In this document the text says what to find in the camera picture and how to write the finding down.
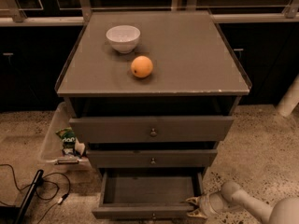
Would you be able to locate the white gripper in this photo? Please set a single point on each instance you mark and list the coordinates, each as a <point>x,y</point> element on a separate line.
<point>206,204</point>

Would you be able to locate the grey bottom drawer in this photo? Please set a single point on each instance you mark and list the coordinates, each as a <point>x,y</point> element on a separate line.
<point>148,193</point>

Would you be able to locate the grey drawer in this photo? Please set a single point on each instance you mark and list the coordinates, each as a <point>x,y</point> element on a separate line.
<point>148,193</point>
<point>152,158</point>
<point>151,129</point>

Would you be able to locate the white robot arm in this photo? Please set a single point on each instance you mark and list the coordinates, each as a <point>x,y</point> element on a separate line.
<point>232,197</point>

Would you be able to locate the grey top drawer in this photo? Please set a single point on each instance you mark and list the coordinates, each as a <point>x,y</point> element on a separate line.
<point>151,129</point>

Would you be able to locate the grey middle drawer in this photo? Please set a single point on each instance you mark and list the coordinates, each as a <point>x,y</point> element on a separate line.
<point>152,158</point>

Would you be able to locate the grey drawer cabinet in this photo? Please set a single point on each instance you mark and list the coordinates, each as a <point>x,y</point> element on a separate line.
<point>195,73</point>

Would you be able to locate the green snack bag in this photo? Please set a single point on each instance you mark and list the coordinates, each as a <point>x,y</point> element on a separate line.
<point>68,138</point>

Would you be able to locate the orange fruit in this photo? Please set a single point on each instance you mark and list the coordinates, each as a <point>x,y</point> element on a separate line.
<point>141,66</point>

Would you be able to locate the clear plastic bin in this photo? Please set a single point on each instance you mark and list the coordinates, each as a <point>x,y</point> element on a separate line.
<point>51,152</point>

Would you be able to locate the black bar on floor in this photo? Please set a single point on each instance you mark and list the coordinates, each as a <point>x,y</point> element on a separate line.
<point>28,197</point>

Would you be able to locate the white ceramic bowl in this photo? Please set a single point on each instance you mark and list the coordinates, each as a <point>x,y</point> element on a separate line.
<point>123,38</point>

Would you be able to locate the white post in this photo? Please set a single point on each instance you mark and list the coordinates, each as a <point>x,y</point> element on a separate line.
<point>290,99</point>

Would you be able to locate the metal railing frame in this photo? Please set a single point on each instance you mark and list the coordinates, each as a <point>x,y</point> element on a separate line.
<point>78,12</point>

